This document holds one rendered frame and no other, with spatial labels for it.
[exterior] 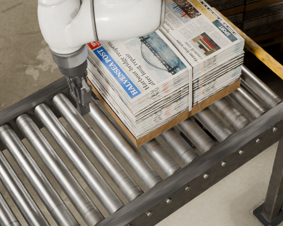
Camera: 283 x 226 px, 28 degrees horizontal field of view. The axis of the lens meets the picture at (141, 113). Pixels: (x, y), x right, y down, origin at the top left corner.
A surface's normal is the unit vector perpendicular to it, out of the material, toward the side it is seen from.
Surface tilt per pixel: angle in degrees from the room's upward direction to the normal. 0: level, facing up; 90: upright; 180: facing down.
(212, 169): 90
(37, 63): 0
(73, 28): 82
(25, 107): 0
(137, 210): 0
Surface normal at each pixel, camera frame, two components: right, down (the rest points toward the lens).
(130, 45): 0.00, -0.61
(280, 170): -0.82, 0.50
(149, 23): 0.32, 0.65
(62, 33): 0.14, 0.78
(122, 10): -0.04, -0.03
